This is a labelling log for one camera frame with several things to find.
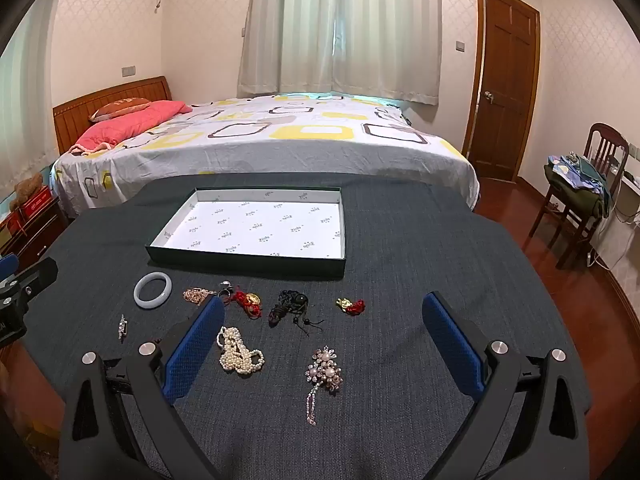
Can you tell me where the bed with patterned sheet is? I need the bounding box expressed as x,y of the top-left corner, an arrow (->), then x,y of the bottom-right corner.
50,92 -> 481,218

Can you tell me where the rose gold chain bracelet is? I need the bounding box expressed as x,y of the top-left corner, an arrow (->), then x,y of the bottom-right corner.
182,287 -> 218,308

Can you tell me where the white pearl necklace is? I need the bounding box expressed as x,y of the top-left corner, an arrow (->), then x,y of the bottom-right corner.
216,326 -> 266,375

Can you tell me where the white sheer curtain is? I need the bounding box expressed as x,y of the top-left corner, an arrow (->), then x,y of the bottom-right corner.
0,0 -> 58,196

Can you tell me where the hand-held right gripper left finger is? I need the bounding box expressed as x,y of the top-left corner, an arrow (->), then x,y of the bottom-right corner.
59,296 -> 226,480

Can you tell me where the wooden chair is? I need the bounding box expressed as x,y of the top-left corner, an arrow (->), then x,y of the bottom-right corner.
530,122 -> 630,270

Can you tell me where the pile of clothes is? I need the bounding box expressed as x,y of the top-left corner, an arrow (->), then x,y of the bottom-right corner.
544,152 -> 613,218

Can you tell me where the dark grey tablecloth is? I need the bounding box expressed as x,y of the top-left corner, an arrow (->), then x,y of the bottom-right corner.
32,174 -> 593,480

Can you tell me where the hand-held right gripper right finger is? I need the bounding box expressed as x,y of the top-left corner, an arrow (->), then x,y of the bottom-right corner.
421,291 -> 591,480

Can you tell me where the white appliance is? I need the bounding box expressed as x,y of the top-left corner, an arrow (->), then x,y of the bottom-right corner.
614,169 -> 640,223

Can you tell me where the red cord large gold charm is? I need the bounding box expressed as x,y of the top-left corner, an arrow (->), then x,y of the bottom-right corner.
227,290 -> 264,319

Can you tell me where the brown teddy bear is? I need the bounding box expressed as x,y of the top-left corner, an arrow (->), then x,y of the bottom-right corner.
9,172 -> 45,209

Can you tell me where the brown wooden door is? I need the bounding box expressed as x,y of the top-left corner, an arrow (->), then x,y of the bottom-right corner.
461,0 -> 542,183

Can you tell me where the green shallow cardboard box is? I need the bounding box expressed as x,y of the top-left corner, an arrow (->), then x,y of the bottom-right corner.
145,187 -> 347,281

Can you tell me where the wooden headboard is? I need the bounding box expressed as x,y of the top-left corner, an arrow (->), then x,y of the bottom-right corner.
52,76 -> 173,157

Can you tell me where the red gift box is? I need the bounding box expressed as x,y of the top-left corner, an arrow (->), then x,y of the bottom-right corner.
17,185 -> 53,221

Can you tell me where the white cable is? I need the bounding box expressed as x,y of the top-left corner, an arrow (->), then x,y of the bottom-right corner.
587,217 -> 632,268

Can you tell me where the black bead cord bracelet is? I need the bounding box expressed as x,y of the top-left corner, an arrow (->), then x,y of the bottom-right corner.
268,289 -> 326,337

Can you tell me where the wooden nightstand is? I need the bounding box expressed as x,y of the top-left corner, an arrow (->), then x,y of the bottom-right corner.
0,195 -> 68,271

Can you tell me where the red brown pillow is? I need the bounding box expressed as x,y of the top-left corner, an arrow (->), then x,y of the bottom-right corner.
89,98 -> 152,122

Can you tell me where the pink floral pearl brooch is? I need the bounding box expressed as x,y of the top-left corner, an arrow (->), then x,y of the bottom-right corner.
304,346 -> 346,427

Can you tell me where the pink quilt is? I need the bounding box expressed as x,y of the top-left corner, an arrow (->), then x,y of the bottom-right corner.
68,100 -> 193,156

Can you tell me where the white window curtain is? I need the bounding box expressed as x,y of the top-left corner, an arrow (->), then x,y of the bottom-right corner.
236,0 -> 443,107

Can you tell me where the pale jade bangle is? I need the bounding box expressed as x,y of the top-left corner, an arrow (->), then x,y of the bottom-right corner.
133,271 -> 173,309

